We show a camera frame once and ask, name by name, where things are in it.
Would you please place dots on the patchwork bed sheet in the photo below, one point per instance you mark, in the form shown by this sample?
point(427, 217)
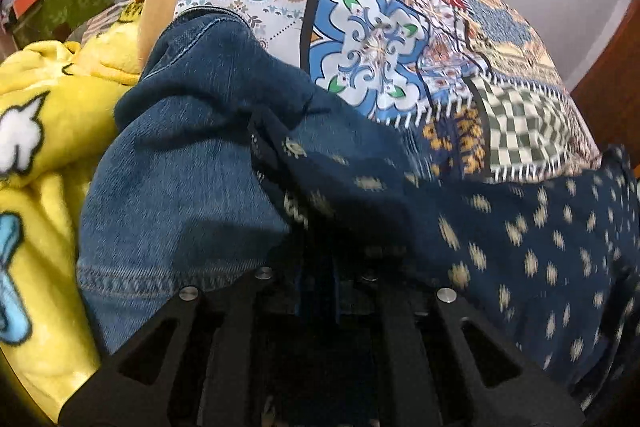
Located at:
point(375, 32)

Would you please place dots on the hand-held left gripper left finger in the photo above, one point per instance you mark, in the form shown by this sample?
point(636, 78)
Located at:
point(235, 347)

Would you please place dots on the blue denim jeans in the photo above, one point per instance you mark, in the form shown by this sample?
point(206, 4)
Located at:
point(190, 157)

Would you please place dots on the yellow cartoon blanket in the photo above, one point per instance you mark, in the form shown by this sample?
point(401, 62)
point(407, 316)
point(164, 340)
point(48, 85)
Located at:
point(50, 207)

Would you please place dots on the navy patterned hooded robe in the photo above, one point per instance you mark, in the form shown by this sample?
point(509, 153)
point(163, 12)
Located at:
point(500, 232)

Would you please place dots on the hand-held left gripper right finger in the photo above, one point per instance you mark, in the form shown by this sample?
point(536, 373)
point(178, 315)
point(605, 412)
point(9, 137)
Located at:
point(425, 347)

